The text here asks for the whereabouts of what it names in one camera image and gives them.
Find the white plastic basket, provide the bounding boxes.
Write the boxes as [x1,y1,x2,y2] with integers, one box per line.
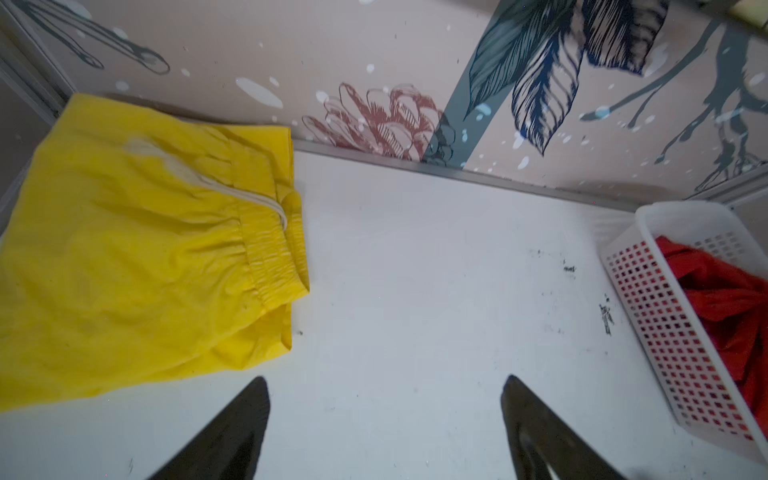
[600,201,767,465]

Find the red shorts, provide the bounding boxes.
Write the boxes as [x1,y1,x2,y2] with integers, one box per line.
[656,236,767,432]

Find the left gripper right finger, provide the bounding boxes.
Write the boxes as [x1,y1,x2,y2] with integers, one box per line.
[501,375,622,479]

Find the yellow shorts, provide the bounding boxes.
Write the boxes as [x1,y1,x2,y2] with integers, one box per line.
[1,94,310,411]

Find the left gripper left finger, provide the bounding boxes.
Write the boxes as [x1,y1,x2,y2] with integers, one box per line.
[152,377,271,480]

